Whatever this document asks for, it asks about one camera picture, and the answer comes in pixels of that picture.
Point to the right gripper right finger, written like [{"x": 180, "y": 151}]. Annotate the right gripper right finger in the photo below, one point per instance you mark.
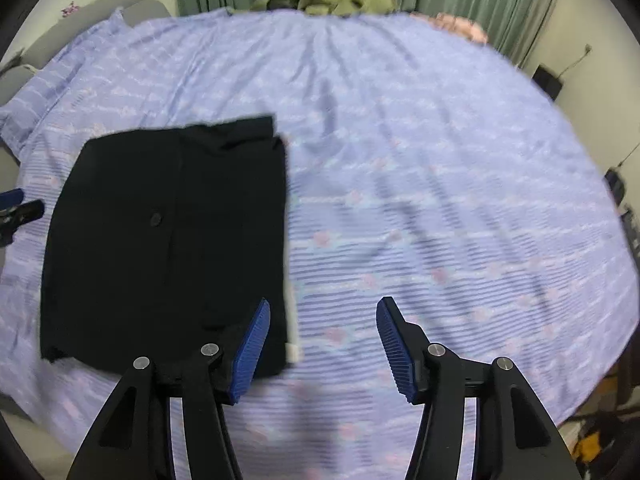
[{"x": 515, "y": 437}]

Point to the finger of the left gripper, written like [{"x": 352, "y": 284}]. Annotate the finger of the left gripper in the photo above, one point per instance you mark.
[
  {"x": 14, "y": 217},
  {"x": 11, "y": 198}
]

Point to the black pants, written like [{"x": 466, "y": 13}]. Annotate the black pants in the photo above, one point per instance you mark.
[{"x": 162, "y": 239}]

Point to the blue patterned bed sheet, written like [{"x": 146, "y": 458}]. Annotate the blue patterned bed sheet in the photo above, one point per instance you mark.
[{"x": 422, "y": 167}]

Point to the purple toy on headboard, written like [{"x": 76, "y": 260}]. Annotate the purple toy on headboard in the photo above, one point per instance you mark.
[{"x": 70, "y": 9}]

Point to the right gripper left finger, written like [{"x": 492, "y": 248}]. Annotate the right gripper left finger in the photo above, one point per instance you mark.
[{"x": 130, "y": 438}]

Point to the grey upholstered headboard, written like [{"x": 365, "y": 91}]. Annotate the grey upholstered headboard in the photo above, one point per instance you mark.
[{"x": 23, "y": 65}]

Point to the blue patterned pillow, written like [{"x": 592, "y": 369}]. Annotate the blue patterned pillow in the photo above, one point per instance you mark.
[{"x": 21, "y": 116}]

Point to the pink floral garment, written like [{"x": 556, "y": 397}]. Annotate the pink floral garment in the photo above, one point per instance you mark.
[{"x": 456, "y": 25}]

